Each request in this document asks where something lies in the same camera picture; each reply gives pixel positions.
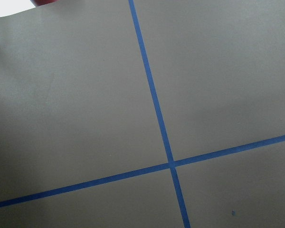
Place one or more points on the red cylinder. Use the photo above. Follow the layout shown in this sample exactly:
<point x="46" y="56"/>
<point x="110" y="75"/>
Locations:
<point x="42" y="2"/>

